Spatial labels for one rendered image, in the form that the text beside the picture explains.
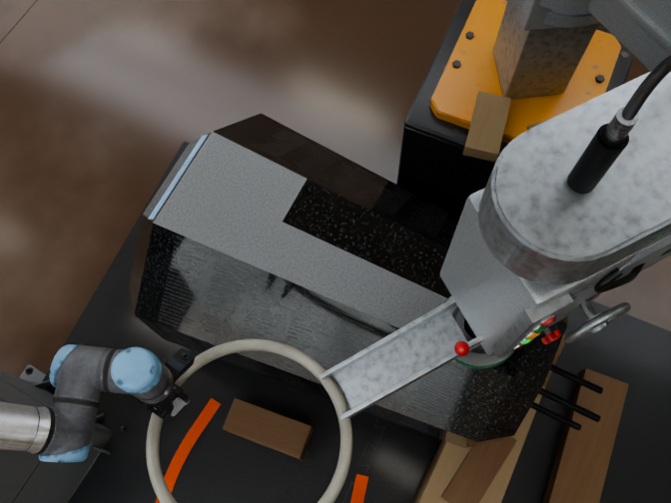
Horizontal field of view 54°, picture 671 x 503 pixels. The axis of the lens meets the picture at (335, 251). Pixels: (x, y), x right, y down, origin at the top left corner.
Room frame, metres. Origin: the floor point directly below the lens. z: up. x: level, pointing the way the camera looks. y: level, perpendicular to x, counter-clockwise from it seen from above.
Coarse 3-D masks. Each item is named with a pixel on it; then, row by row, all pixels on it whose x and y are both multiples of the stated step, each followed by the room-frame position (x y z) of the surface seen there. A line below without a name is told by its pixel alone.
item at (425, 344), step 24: (432, 312) 0.40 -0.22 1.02; (408, 336) 0.36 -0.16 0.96; (432, 336) 0.35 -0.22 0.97; (456, 336) 0.34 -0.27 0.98; (360, 360) 0.32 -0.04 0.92; (384, 360) 0.31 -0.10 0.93; (408, 360) 0.30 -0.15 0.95; (432, 360) 0.29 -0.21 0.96; (360, 384) 0.26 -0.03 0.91; (384, 384) 0.25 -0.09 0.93; (408, 384) 0.24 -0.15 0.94; (360, 408) 0.20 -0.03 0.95
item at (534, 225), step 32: (608, 96) 0.53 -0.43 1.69; (544, 128) 0.49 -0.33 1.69; (576, 128) 0.48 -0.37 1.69; (640, 128) 0.47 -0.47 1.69; (512, 160) 0.44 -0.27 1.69; (544, 160) 0.43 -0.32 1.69; (576, 160) 0.43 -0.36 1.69; (640, 160) 0.42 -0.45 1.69; (512, 192) 0.39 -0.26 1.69; (544, 192) 0.38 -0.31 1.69; (608, 192) 0.37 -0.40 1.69; (640, 192) 0.37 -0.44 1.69; (480, 224) 0.38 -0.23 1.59; (512, 224) 0.34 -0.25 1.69; (544, 224) 0.34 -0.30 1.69; (576, 224) 0.33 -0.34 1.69; (608, 224) 0.33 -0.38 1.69; (640, 224) 0.32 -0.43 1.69; (512, 256) 0.31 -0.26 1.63; (544, 256) 0.29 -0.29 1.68; (576, 256) 0.28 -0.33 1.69; (608, 256) 0.29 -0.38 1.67
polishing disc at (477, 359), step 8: (456, 312) 0.43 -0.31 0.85; (456, 320) 0.41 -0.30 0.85; (480, 344) 0.34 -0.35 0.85; (472, 352) 0.32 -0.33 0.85; (480, 352) 0.32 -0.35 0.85; (464, 360) 0.31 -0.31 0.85; (472, 360) 0.30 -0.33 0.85; (480, 360) 0.30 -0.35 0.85; (488, 360) 0.30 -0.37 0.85; (496, 360) 0.30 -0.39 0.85
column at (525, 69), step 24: (504, 24) 1.27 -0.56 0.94; (504, 48) 1.22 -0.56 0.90; (528, 48) 1.11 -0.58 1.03; (552, 48) 1.11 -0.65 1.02; (576, 48) 1.11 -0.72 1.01; (504, 72) 1.17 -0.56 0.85; (528, 72) 1.11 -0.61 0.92; (552, 72) 1.11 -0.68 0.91; (504, 96) 1.12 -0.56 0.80; (528, 96) 1.11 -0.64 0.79
